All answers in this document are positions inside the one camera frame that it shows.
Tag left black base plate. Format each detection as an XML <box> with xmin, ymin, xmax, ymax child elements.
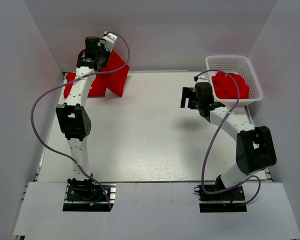
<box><xmin>62</xmin><ymin>178</ymin><xmax>116</xmax><ymax>212</ymax></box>

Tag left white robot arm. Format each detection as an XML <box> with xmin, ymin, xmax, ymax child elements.
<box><xmin>55</xmin><ymin>32</ymin><xmax>117</xmax><ymax>181</ymax></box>

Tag white plastic basket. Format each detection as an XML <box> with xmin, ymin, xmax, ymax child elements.
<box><xmin>205</xmin><ymin>55</ymin><xmax>263</xmax><ymax>107</ymax></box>

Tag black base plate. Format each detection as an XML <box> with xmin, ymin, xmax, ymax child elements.
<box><xmin>62</xmin><ymin>178</ymin><xmax>116</xmax><ymax>212</ymax></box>
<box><xmin>193</xmin><ymin>185</ymin><xmax>247</xmax><ymax>213</ymax></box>

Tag red t-shirt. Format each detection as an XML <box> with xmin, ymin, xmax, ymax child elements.
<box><xmin>63</xmin><ymin>71</ymin><xmax>108</xmax><ymax>99</ymax></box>
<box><xmin>96</xmin><ymin>51</ymin><xmax>130</xmax><ymax>98</ymax></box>

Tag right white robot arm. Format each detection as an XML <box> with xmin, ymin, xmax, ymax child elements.
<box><xmin>180</xmin><ymin>82</ymin><xmax>277</xmax><ymax>200</ymax></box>

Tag crumpled red shirts in basket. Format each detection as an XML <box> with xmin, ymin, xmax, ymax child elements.
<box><xmin>211</xmin><ymin>72</ymin><xmax>250</xmax><ymax>99</ymax></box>

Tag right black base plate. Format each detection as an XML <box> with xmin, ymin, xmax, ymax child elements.
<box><xmin>193</xmin><ymin>185</ymin><xmax>247</xmax><ymax>213</ymax></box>

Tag folded red t-shirt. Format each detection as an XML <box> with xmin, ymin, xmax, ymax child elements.
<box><xmin>63</xmin><ymin>71</ymin><xmax>108</xmax><ymax>99</ymax></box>

